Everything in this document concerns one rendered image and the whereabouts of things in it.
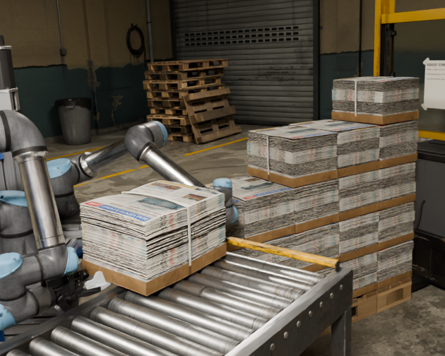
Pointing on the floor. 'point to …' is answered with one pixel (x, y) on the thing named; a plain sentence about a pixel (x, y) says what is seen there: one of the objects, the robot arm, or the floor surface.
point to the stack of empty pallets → (173, 99)
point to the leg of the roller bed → (342, 335)
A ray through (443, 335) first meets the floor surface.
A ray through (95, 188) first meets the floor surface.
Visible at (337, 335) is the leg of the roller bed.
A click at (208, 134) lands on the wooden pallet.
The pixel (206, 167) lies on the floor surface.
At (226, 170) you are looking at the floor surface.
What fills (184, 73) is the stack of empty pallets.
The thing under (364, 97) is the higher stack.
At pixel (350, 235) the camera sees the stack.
